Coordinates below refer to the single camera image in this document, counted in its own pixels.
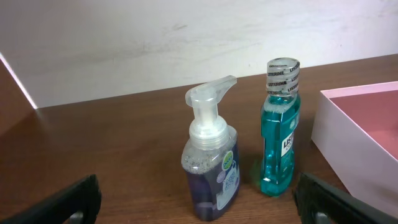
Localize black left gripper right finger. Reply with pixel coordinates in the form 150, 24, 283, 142
294, 172, 397, 224

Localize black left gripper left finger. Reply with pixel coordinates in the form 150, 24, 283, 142
1, 174, 102, 224

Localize teal Listerine mouthwash bottle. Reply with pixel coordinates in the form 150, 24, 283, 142
260, 57, 301, 197

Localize purple foaming soap pump bottle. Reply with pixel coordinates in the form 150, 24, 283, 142
181, 75, 240, 222

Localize pink cardboard box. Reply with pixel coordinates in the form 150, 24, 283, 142
312, 82, 397, 217

